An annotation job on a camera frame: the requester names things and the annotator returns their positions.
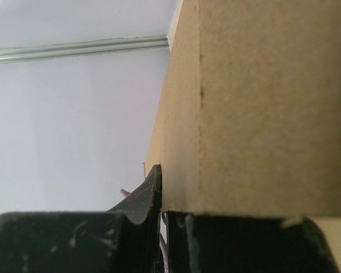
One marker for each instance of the aluminium frame post left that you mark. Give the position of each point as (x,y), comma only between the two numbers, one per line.
(10,55)

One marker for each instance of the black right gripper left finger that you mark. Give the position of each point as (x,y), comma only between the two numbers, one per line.
(122,239)

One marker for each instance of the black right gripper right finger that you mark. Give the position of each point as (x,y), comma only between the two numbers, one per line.
(245,244)

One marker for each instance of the brown cardboard box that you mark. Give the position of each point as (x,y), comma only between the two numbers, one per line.
(249,118)

